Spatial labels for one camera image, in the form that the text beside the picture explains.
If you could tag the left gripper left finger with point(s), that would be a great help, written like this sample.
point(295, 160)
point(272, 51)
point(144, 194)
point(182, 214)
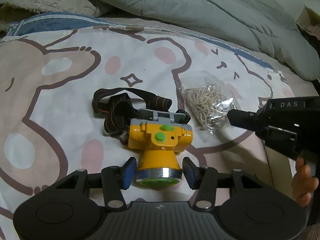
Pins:
point(128, 171)

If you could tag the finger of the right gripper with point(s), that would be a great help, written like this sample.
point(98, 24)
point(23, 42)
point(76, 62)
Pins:
point(243, 119)

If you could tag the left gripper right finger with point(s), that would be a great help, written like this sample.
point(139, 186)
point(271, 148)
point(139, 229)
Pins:
point(191, 173)

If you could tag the bag of rubber bands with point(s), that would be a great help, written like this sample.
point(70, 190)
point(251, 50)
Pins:
point(209, 100)

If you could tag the yellow headlamp with strap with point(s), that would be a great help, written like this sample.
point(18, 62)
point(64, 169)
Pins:
point(149, 125)

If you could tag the person's right hand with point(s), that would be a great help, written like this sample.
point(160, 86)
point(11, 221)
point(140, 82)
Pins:
point(303, 184)

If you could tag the grey green duvet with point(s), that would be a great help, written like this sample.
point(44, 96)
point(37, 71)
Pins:
point(249, 23)

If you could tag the white cardboard box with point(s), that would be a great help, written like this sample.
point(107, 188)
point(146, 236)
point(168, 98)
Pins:
point(308, 21)

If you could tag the beige fleece blanket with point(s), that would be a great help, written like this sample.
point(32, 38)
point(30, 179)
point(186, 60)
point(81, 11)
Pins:
point(17, 10)

